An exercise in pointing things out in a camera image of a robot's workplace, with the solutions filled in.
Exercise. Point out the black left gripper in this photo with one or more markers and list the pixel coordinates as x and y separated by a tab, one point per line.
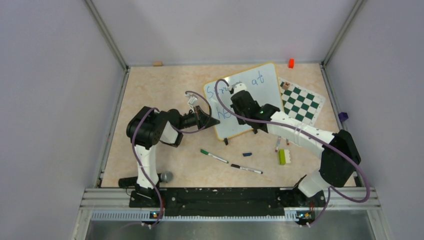
205	121

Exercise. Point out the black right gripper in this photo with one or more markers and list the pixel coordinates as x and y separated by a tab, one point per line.
241	121

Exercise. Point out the yellow framed whiteboard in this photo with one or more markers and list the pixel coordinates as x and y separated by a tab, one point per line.
253	93

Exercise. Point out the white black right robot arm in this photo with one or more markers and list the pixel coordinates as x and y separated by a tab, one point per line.
338	154

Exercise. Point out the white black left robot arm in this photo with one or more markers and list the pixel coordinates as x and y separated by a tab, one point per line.
150	127

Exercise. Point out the green capped marker pen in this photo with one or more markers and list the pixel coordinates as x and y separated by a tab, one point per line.
214	156

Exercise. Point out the brown white chess piece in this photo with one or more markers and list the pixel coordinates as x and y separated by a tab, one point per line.
285	85

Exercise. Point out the black capped marker pen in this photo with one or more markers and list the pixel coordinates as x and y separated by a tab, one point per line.
246	169

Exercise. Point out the purple capped marker pen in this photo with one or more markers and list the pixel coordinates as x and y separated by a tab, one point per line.
277	145

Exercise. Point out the green white chess mat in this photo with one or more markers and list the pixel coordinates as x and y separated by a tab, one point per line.
301	103

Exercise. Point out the orange red small block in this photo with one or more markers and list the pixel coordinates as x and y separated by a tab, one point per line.
291	63

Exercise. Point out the green white toy brick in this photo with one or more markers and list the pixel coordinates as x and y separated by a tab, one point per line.
284	157

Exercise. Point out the small wooden block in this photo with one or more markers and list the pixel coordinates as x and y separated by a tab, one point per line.
157	63

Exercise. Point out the purple small object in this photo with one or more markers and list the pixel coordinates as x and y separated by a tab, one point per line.
343	116

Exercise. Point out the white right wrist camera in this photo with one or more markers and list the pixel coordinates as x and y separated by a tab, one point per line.
237	87

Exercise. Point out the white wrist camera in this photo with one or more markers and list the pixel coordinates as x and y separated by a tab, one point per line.
237	87
192	99

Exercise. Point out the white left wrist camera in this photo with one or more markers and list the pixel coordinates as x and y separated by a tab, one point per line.
192	99

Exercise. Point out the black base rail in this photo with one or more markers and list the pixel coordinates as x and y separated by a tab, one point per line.
226	201

